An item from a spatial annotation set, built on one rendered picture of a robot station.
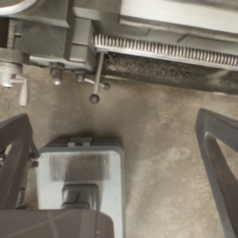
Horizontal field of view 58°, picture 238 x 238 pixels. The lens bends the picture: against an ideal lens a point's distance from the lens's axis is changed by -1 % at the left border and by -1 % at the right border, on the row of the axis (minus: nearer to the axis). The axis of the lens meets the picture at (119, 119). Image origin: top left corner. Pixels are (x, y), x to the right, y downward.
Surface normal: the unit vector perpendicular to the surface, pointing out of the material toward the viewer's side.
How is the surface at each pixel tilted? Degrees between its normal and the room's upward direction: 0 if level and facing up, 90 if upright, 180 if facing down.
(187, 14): 36
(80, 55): 0
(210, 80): 0
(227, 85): 0
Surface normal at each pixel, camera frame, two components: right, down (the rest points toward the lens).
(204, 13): -0.07, 0.66
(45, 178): 0.01, 0.11
